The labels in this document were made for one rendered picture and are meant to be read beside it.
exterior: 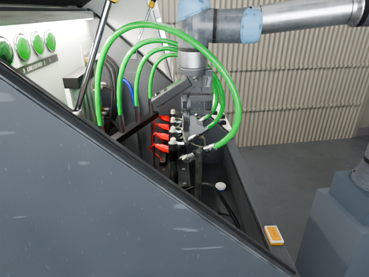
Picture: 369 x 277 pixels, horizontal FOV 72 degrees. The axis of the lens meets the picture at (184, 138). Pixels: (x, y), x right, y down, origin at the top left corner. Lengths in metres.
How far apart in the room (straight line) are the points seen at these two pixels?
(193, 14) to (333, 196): 0.86
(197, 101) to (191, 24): 0.18
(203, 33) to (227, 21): 0.06
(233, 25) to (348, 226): 0.78
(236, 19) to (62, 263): 0.59
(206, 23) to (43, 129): 0.41
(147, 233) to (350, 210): 0.82
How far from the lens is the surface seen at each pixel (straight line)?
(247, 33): 0.63
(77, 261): 0.52
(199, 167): 0.61
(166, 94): 0.66
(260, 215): 0.74
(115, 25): 1.03
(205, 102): 0.67
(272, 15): 0.76
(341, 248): 1.15
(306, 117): 3.32
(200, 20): 0.62
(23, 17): 0.56
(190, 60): 0.63
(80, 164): 0.38
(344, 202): 1.12
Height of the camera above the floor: 1.44
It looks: 27 degrees down
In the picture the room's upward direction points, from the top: straight up
